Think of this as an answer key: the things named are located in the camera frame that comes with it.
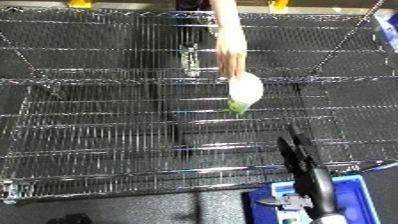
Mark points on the person's hand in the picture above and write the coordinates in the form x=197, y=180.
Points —
x=231, y=53

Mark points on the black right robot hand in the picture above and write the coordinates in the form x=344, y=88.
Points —
x=305, y=166

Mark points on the pale right robot arm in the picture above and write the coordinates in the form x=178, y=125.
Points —
x=336, y=220

